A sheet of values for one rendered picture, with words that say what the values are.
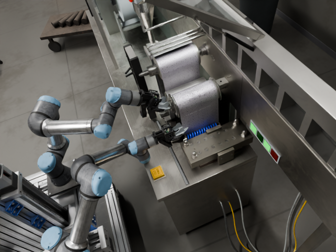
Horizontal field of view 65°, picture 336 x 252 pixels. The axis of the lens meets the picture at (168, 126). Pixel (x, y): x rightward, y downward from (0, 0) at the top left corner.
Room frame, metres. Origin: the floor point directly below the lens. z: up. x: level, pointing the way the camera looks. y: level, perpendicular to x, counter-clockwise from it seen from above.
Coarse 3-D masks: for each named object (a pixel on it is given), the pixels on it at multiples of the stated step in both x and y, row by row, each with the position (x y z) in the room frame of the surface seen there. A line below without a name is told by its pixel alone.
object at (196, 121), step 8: (216, 104) 0.98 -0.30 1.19; (200, 112) 0.96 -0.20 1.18; (208, 112) 0.97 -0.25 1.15; (216, 112) 0.98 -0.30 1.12; (184, 120) 0.94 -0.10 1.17; (192, 120) 0.95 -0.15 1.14; (200, 120) 0.96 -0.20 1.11; (208, 120) 0.97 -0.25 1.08; (216, 120) 0.98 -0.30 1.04; (192, 128) 0.95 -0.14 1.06; (200, 128) 0.96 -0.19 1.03
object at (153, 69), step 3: (147, 66) 1.25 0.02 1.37; (150, 66) 1.24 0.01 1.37; (153, 66) 1.24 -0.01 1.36; (156, 66) 1.23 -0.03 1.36; (147, 69) 1.24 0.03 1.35; (150, 69) 1.22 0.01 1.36; (153, 69) 1.22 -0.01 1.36; (156, 69) 1.22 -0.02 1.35; (150, 72) 1.21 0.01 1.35; (153, 72) 1.21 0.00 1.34; (156, 72) 1.22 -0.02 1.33; (150, 75) 1.21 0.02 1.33
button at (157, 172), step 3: (159, 165) 0.85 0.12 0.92; (153, 168) 0.84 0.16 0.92; (156, 168) 0.83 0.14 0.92; (159, 168) 0.82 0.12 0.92; (153, 171) 0.82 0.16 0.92; (156, 171) 0.81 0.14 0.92; (159, 171) 0.80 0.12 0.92; (162, 171) 0.80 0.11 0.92; (153, 174) 0.79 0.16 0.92; (156, 174) 0.79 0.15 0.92; (159, 174) 0.78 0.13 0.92; (162, 174) 0.78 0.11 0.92; (153, 177) 0.78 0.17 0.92; (156, 177) 0.77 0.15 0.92; (159, 177) 0.77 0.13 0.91
